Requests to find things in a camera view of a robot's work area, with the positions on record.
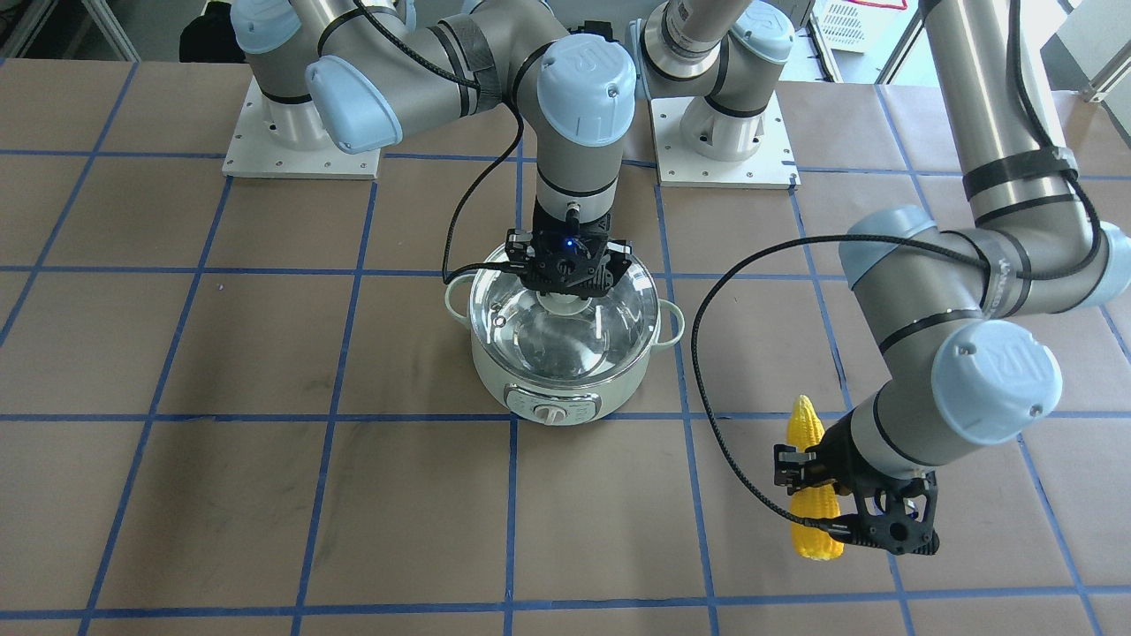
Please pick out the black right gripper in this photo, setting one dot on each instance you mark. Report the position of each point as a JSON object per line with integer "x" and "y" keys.
{"x": 517, "y": 243}

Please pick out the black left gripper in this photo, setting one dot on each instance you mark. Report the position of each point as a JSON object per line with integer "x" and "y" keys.
{"x": 838, "y": 462}

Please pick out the yellow corn cob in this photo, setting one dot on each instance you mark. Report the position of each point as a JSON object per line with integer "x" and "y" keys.
{"x": 804, "y": 429}

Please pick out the glass pot lid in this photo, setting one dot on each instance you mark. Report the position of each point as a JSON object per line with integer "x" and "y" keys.
{"x": 559, "y": 340}

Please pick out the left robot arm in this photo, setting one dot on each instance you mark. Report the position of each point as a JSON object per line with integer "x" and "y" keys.
{"x": 940, "y": 305}

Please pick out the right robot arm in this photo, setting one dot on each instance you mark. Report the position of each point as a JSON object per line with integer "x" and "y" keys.
{"x": 355, "y": 77}

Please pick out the light green electric pot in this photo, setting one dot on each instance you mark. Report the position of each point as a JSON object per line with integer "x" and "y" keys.
{"x": 563, "y": 406}

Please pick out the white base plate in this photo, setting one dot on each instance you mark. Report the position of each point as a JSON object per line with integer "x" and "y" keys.
{"x": 275, "y": 140}
{"x": 698, "y": 146}

